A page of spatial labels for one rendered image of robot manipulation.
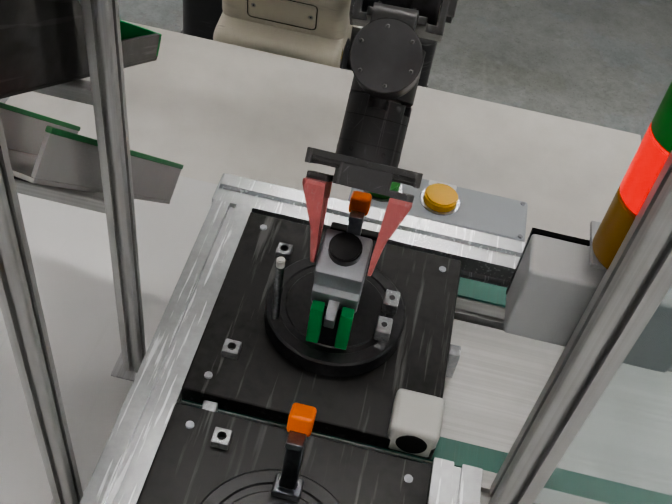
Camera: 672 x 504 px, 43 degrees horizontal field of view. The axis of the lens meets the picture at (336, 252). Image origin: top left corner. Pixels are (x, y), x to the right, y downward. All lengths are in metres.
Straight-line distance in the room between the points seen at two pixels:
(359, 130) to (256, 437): 0.29
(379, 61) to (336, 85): 0.66
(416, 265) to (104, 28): 0.44
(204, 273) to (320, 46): 0.68
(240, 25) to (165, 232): 0.55
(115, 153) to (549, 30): 2.66
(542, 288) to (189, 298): 0.41
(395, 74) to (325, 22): 0.83
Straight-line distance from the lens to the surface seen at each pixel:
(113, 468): 0.79
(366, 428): 0.81
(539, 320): 0.63
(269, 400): 0.81
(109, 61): 0.66
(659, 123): 0.52
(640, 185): 0.54
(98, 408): 0.94
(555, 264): 0.60
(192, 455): 0.78
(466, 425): 0.89
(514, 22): 3.26
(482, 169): 1.24
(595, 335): 0.59
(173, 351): 0.86
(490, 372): 0.94
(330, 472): 0.78
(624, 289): 0.55
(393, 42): 0.68
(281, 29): 1.54
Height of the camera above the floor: 1.66
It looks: 48 degrees down
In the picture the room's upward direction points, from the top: 10 degrees clockwise
